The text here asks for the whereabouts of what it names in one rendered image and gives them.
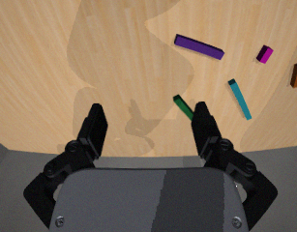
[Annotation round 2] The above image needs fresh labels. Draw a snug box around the purple rod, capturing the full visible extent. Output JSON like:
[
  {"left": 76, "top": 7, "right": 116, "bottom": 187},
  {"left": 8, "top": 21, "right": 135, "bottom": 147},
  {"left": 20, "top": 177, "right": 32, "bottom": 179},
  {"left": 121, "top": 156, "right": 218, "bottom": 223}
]
[{"left": 174, "top": 34, "right": 224, "bottom": 60}]

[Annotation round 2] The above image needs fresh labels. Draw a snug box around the small magenta block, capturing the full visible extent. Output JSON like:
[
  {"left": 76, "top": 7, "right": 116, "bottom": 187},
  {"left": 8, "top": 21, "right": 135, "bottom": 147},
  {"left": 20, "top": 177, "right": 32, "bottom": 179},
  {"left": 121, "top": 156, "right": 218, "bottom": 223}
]
[{"left": 256, "top": 45, "right": 274, "bottom": 64}]

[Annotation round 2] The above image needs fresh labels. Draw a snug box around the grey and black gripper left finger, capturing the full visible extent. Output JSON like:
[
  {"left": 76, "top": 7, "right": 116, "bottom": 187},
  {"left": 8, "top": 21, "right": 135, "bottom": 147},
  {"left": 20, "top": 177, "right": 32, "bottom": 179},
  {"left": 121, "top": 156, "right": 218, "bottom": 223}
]
[{"left": 23, "top": 103, "right": 108, "bottom": 229}]

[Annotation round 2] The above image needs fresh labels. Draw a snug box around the orange rod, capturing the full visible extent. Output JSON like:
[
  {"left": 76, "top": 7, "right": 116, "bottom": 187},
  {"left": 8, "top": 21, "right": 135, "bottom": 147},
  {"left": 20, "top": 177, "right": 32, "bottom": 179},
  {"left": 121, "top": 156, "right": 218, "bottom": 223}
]
[{"left": 290, "top": 64, "right": 297, "bottom": 88}]

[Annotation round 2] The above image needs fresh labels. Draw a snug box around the turquoise rod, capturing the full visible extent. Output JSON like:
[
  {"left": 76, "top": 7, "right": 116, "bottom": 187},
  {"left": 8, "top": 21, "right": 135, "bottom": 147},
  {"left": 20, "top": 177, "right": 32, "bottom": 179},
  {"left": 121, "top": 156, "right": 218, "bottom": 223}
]
[{"left": 227, "top": 78, "right": 252, "bottom": 121}]

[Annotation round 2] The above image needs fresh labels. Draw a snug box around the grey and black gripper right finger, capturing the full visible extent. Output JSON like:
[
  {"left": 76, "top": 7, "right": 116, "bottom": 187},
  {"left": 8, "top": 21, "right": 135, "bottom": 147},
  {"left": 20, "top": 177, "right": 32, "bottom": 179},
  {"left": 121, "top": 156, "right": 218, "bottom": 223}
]
[{"left": 191, "top": 101, "right": 278, "bottom": 232}]

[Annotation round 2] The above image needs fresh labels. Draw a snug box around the dark green rod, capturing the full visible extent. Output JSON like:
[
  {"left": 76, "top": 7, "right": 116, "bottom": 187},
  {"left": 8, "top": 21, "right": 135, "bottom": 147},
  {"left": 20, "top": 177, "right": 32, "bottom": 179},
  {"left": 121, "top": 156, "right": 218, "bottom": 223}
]
[{"left": 173, "top": 94, "right": 193, "bottom": 120}]

